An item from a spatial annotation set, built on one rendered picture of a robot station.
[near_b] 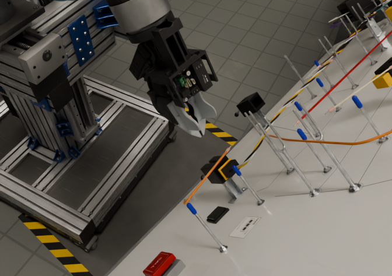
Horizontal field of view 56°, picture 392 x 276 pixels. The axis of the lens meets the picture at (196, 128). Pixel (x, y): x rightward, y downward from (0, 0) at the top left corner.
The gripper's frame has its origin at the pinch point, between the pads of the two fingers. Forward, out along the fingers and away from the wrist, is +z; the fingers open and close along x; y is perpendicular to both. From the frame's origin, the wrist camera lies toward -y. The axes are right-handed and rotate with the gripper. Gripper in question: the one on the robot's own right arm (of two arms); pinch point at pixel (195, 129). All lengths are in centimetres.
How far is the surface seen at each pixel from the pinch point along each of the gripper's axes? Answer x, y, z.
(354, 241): -2.9, 30.1, 5.6
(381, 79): 25.4, 18.3, 4.1
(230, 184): 2.8, -3.4, 18.3
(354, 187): 5.6, 24.8, 7.6
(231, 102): 94, -132, 90
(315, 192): 4.3, 18.4, 10.6
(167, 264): -17.6, 2.6, 15.4
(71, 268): -41, -106, 85
